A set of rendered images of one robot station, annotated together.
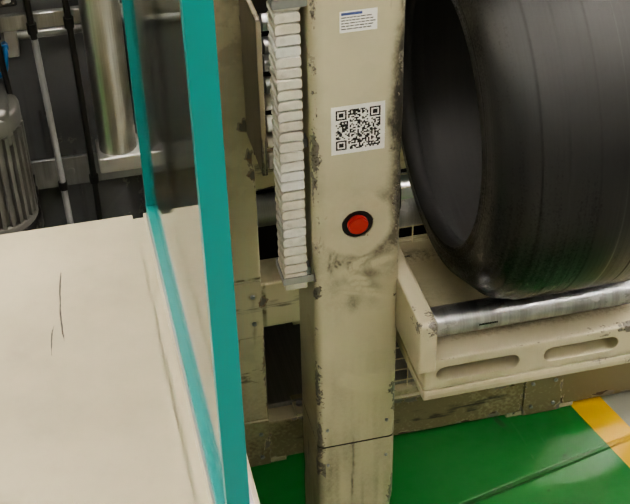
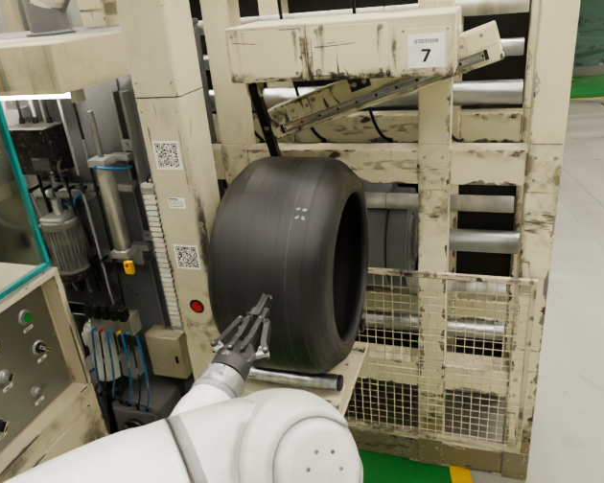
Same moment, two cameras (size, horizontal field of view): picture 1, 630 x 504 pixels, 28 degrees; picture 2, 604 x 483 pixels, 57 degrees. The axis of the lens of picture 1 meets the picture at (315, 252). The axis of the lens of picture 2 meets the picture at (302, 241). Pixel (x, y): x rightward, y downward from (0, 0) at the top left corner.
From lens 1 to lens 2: 1.20 m
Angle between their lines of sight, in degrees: 31
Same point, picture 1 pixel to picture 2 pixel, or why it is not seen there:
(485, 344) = (250, 387)
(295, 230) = (172, 302)
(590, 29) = (251, 221)
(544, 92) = (220, 249)
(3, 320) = not seen: outside the picture
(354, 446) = not seen: hidden behind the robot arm
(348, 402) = not seen: hidden behind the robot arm
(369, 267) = (206, 331)
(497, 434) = (399, 467)
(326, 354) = (196, 370)
